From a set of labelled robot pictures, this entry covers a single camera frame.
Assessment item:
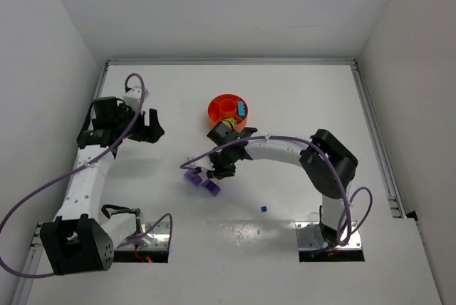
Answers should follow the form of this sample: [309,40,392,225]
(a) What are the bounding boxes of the purple square lego brick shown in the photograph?
[202,179,221,197]

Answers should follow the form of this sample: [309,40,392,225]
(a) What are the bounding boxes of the purple rounded lego brick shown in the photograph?
[184,170,202,187]

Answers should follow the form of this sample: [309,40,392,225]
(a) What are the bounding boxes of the teal long lego brick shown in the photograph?
[237,100,247,118]

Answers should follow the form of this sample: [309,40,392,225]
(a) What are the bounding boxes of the light green rounded lego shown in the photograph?
[222,118,237,126]

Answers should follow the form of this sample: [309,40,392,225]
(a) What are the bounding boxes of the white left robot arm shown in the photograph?
[40,89,165,276]

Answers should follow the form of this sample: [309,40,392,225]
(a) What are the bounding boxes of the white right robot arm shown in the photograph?
[207,123,358,246]

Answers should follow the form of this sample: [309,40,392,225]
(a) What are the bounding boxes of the orange round divided container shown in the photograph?
[207,94,249,132]

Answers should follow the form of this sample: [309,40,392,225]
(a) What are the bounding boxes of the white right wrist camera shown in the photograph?
[186,156,214,172]

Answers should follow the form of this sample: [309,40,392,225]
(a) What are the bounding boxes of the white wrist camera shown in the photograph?
[123,86,149,110]
[186,156,214,172]

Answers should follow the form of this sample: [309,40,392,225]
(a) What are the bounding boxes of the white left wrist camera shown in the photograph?
[123,86,149,110]

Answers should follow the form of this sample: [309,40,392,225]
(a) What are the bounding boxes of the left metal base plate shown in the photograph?
[117,219,171,251]

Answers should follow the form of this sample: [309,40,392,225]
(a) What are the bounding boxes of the metal base plate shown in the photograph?
[117,219,171,251]
[295,222,363,254]

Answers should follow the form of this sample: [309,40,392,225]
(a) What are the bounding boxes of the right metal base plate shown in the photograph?
[295,222,363,254]

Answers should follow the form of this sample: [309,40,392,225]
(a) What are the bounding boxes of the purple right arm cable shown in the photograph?
[180,136,374,248]

